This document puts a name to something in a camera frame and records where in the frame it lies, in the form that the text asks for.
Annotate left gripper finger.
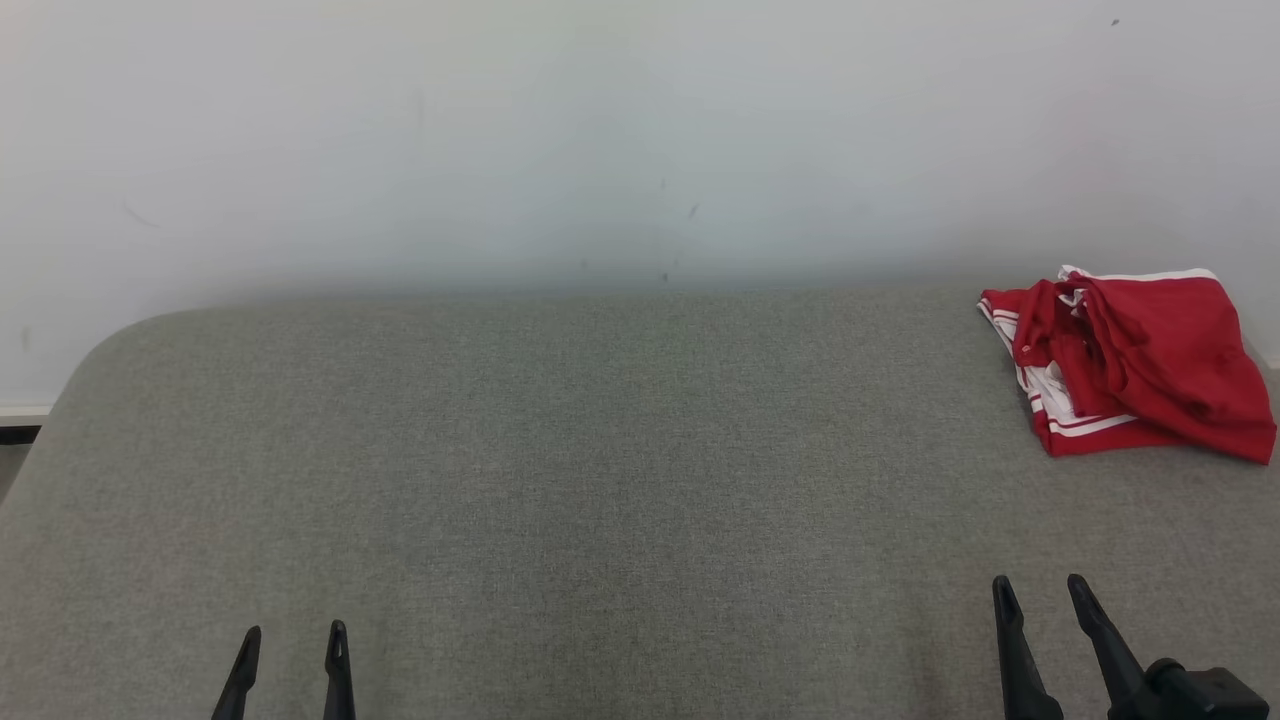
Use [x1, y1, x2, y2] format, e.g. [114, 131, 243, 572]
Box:
[322, 622, 357, 720]
[210, 628, 261, 720]

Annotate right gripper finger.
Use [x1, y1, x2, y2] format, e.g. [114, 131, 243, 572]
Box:
[995, 577, 1063, 720]
[1070, 575, 1166, 720]

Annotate red jersey with white trim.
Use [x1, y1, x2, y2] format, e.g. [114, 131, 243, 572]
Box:
[977, 288, 1186, 459]

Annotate red shorts with white stripe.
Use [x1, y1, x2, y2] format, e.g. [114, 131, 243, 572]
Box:
[1012, 265, 1278, 466]

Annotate grey fabric sofa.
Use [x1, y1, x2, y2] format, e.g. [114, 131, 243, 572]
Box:
[0, 285, 1280, 720]

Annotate white wall baseboard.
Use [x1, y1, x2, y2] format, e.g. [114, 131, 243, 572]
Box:
[0, 405, 53, 446]

